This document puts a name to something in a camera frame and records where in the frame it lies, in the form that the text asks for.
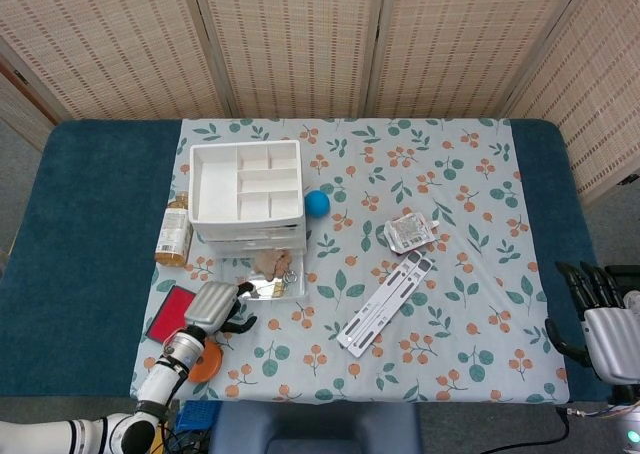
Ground blue ball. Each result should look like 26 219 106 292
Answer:
304 190 332 219

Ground white plastic drawer organizer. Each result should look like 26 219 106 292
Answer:
188 139 308 253

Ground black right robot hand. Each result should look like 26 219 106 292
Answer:
544 260 640 385

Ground black cable with connector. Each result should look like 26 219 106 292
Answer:
547 406 619 454

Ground floral fruit print tablecloth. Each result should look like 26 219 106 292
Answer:
129 117 571 405

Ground white pink snack pouch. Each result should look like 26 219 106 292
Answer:
383 212 441 255

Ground brown plush keychain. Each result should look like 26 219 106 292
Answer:
254 250 296 282

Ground bamboo folding screen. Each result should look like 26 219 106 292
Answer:
0 0 640 210

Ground orange disc with hole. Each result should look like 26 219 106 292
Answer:
189 341 224 383

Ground clear plastic drawer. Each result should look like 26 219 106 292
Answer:
219 248 307 303
199 233 307 252
192 220 306 236

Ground blue chair seat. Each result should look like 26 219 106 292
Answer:
208 402 424 454

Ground gold binder clips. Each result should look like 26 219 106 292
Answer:
269 271 302 296

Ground white folding laptop stand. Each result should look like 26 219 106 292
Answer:
335 251 435 359

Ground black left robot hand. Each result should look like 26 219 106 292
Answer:
183 280 259 336

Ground amber bottle with label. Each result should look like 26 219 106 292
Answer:
153 191 195 268

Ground red ink pad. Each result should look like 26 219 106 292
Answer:
145 284 197 345

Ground blue plastic crate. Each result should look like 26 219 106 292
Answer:
175 400 221 433

